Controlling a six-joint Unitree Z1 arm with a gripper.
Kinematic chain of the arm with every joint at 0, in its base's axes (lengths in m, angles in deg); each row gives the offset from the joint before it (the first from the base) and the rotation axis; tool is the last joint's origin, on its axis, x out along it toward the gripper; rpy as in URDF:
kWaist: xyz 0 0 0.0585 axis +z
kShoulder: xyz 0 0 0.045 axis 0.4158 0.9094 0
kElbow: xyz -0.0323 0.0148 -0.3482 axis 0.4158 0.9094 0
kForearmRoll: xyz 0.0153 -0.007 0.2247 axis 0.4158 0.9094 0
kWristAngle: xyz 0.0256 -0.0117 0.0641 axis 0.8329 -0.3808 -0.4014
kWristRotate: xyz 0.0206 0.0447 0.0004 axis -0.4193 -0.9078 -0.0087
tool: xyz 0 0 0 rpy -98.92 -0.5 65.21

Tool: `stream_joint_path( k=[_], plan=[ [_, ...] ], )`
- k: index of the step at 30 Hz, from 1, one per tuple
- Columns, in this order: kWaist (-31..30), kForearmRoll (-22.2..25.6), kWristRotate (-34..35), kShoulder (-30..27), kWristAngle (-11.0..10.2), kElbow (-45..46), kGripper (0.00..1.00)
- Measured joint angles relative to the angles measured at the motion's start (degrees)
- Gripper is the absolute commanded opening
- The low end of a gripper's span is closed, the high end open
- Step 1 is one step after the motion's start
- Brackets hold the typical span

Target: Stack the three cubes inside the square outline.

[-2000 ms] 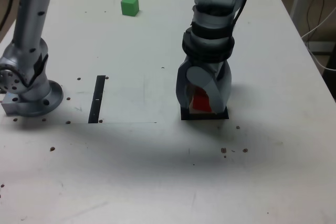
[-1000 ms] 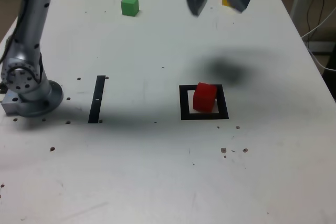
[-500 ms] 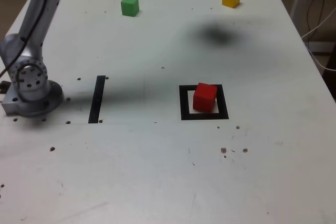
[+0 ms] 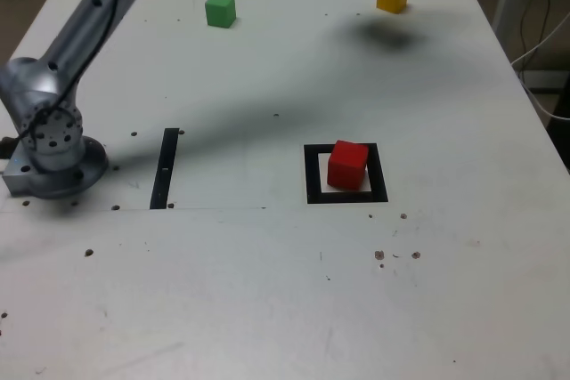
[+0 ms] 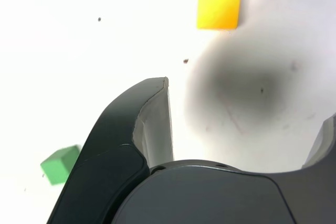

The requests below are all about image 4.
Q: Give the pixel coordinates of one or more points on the red cube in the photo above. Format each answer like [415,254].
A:
[347,166]

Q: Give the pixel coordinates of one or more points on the green cube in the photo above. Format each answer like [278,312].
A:
[219,10]

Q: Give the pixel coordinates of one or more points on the black tape square outline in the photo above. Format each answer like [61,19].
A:
[311,175]

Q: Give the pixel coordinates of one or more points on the black tape strip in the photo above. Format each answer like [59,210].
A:
[164,171]

